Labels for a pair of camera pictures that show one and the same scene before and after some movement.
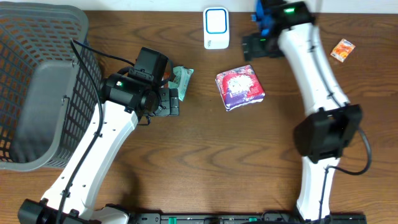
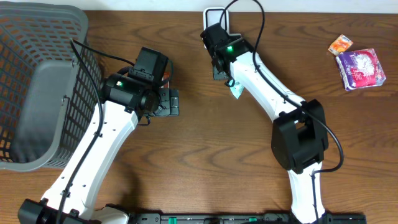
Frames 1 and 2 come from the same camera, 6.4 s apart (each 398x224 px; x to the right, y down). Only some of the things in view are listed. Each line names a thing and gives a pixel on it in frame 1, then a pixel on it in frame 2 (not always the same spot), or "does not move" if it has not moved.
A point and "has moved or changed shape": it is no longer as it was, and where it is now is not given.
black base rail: [240, 218] does not move
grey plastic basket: [49, 96] does not move
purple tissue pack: [239, 86] → [359, 69]
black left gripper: [173, 101] does not move
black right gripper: [257, 50] → [213, 63]
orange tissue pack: [342, 50] has moved or changed shape
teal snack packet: [181, 79] → [237, 89]
